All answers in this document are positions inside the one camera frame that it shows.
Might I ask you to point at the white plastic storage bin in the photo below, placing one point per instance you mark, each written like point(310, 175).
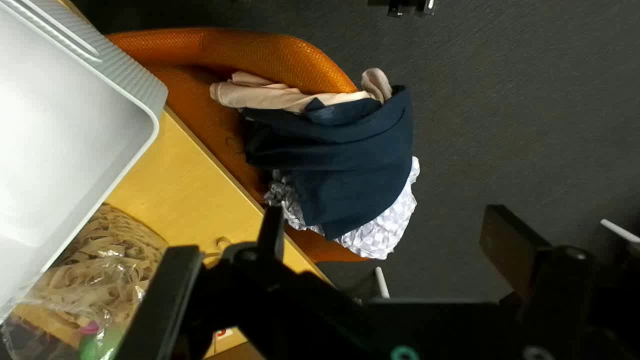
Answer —
point(75, 116)

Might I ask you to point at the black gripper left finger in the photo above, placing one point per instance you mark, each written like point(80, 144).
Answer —
point(159, 318)

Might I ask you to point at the purple white checkered cloth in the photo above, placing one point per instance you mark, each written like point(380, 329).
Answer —
point(372, 241)

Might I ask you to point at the peach pink garment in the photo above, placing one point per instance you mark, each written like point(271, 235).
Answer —
point(255, 92)

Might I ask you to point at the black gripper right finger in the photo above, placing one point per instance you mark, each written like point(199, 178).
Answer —
point(557, 278)

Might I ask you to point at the clear bag of rubber bands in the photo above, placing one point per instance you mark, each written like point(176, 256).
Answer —
point(84, 303)

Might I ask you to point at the navy blue garment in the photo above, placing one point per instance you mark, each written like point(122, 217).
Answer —
point(344, 162)

